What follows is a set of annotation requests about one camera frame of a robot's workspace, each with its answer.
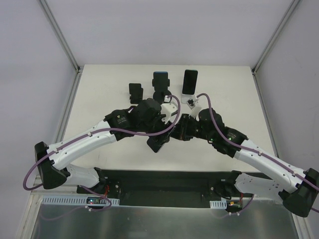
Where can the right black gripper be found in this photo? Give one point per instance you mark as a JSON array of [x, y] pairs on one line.
[[184, 128]]

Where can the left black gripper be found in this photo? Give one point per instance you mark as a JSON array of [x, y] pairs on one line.
[[160, 134]]

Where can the black clamp phone stand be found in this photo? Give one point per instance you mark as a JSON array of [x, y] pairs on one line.
[[159, 96]]

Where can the silver folding phone stand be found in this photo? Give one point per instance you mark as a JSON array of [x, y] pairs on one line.
[[185, 98]]

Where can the blue-edged black phone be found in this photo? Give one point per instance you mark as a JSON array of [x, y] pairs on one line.
[[160, 81]]

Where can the teal-edged black phone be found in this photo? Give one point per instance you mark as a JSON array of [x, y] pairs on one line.
[[189, 82]]

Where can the white-edged black phone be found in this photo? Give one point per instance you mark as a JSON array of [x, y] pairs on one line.
[[155, 143]]

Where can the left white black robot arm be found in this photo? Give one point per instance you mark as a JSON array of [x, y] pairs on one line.
[[149, 118]]

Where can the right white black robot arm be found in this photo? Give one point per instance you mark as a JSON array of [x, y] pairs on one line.
[[296, 188]]

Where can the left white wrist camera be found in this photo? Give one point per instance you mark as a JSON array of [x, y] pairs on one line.
[[168, 110]]

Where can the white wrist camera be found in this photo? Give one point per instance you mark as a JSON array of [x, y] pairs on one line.
[[168, 110], [195, 107]]

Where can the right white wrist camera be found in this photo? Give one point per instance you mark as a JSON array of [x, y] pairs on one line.
[[195, 107]]

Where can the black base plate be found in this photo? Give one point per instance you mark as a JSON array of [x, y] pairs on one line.
[[164, 188]]

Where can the left aluminium frame post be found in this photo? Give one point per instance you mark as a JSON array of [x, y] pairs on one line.
[[59, 34]]

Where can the aluminium frame post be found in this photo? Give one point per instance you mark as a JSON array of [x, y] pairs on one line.
[[59, 34], [294, 4]]

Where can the right white cable duct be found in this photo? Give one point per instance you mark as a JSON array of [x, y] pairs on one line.
[[224, 204]]

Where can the white cable duct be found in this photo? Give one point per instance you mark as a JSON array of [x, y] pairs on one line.
[[79, 201], [224, 204]]

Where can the right aluminium frame post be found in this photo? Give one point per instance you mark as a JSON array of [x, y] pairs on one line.
[[294, 4]]

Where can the left white cable duct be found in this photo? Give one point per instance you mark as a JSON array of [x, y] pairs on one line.
[[79, 201]]

